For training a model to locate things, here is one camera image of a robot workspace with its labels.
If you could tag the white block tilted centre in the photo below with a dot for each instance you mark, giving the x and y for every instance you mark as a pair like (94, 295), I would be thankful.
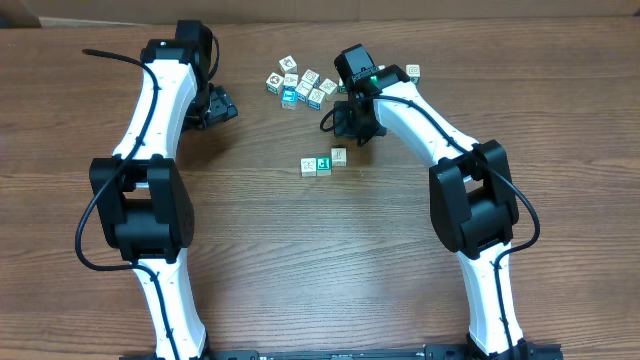
(316, 98)

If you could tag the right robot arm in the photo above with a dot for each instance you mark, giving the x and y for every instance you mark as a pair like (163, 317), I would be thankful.
(473, 201)

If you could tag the block red circle green side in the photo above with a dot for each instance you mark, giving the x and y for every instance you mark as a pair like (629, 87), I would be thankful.
(275, 83)

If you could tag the white block green letters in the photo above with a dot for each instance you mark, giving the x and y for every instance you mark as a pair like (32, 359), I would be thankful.
(341, 87)

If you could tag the white block teal far right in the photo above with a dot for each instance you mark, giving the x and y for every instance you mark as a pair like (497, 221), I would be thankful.
(414, 72)

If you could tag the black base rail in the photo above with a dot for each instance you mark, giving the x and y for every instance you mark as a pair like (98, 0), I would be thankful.
(340, 355)

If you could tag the white block green grid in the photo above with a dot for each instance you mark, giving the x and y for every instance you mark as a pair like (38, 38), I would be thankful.
(311, 77)

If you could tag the white block behind blue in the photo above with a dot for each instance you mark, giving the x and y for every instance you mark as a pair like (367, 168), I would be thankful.
(290, 81)

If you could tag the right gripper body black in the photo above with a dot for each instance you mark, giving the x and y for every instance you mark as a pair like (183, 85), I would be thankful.
(351, 124)

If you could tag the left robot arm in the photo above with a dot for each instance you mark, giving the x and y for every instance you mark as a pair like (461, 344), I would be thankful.
(141, 218)

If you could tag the white block butterfly picture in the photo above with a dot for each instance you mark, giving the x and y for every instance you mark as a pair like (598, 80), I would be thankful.
(308, 167)

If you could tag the block with red picture top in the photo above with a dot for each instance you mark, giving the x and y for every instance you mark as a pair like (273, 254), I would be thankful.
(288, 65)

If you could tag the white block green side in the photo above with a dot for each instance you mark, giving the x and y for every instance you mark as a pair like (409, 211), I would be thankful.
(323, 166)

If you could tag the white block teal side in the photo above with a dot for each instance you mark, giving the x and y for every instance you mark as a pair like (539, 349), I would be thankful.
(303, 90)

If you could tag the white block red side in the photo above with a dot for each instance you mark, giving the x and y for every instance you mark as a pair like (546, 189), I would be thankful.
(339, 157)

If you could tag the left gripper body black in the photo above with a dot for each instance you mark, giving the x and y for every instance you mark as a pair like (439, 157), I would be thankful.
(210, 105)

